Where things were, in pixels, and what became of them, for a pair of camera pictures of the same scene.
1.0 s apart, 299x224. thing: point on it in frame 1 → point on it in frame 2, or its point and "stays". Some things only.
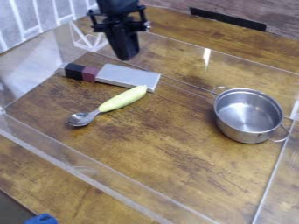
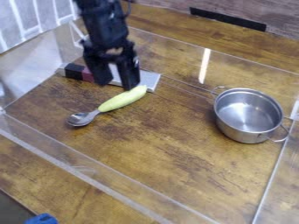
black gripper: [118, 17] → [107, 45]
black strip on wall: [229, 19] stays
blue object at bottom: [42, 219] stays
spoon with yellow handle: [79, 119] stays
